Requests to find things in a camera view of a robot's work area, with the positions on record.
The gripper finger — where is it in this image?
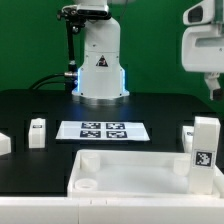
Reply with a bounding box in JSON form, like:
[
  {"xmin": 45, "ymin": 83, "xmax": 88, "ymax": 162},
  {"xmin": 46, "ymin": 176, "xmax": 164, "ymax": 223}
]
[{"xmin": 204, "ymin": 72, "xmax": 222, "ymax": 101}]

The black cable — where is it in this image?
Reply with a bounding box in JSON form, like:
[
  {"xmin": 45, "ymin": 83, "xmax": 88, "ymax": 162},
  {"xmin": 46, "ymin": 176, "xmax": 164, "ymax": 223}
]
[{"xmin": 29, "ymin": 73, "xmax": 78, "ymax": 91}]

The white marker sheet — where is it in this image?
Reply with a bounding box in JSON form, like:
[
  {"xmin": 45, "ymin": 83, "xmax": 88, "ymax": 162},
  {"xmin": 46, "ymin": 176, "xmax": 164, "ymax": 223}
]
[{"xmin": 56, "ymin": 121, "xmax": 150, "ymax": 141}]

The black camera stand pole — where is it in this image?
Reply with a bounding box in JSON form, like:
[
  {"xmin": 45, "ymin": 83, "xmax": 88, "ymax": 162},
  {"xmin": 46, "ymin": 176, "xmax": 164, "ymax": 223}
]
[{"xmin": 65, "ymin": 21, "xmax": 78, "ymax": 91}]

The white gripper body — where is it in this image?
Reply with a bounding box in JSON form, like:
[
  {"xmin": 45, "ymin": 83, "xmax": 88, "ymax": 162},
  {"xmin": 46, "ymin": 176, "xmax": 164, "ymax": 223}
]
[{"xmin": 181, "ymin": 25, "xmax": 224, "ymax": 73}]

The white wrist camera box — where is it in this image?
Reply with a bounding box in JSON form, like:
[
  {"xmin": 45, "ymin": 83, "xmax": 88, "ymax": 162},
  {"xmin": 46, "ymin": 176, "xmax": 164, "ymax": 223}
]
[{"xmin": 183, "ymin": 0, "xmax": 224, "ymax": 26}]

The white desk top tray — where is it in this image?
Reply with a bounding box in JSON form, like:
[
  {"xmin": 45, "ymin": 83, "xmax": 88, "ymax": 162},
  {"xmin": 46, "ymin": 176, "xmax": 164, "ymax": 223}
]
[{"xmin": 66, "ymin": 149, "xmax": 224, "ymax": 200}]

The black camera on stand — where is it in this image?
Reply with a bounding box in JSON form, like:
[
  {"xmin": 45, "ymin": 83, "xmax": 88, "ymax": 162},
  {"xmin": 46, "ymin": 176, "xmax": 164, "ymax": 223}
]
[{"xmin": 57, "ymin": 4, "xmax": 111, "ymax": 20}]

